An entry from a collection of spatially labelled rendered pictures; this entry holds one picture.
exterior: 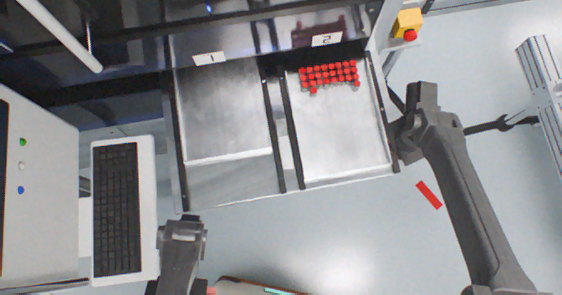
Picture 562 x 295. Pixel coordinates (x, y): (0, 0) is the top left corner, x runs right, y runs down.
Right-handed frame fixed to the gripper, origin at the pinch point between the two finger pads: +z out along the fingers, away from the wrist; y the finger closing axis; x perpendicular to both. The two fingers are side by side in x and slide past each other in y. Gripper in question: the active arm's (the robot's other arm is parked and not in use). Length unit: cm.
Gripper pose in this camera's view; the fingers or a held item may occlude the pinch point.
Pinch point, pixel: (399, 145)
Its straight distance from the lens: 106.2
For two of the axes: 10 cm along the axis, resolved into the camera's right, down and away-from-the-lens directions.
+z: 0.4, 1.8, 9.8
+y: -4.3, -8.9, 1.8
